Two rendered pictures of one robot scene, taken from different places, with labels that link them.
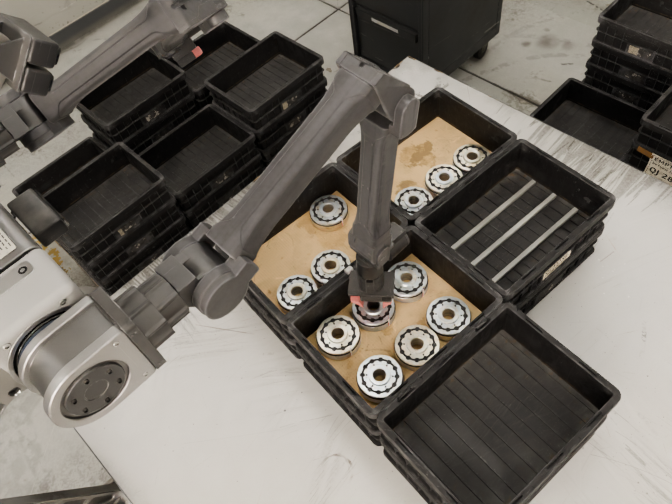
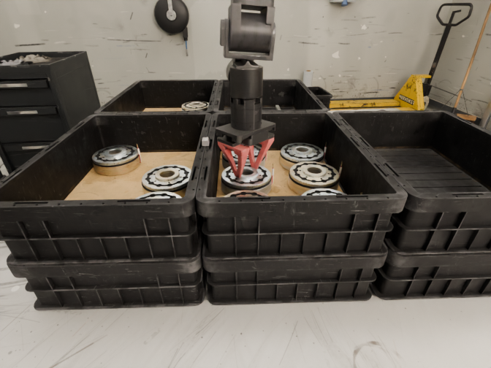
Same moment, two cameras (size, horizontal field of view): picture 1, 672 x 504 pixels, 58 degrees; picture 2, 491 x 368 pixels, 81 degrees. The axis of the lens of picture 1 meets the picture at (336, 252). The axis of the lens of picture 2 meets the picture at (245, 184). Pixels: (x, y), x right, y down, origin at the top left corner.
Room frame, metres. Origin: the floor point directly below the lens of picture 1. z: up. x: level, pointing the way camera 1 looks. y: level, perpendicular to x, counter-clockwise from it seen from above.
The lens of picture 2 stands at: (0.47, 0.40, 1.15)
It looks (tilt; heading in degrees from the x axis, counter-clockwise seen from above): 31 degrees down; 298
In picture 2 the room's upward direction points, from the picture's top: straight up
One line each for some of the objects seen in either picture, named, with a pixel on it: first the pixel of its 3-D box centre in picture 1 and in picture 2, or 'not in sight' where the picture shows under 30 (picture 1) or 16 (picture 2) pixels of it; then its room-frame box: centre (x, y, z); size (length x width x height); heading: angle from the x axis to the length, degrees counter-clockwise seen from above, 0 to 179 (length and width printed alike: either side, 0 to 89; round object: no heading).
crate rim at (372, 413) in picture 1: (393, 313); (283, 148); (0.65, -0.10, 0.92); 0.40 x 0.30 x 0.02; 120
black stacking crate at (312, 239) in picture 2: (394, 324); (280, 171); (0.65, -0.10, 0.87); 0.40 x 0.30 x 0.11; 120
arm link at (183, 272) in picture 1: (195, 279); not in sight; (0.49, 0.20, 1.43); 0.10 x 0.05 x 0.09; 126
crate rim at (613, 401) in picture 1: (496, 409); (432, 146); (0.39, -0.25, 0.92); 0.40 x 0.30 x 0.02; 120
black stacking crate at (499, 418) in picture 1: (494, 417); (424, 169); (0.39, -0.25, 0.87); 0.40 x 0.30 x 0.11; 120
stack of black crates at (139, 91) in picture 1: (147, 124); not in sight; (2.11, 0.69, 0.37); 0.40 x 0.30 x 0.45; 126
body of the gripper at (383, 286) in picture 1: (371, 278); (246, 115); (0.71, -0.06, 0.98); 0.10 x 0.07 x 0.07; 74
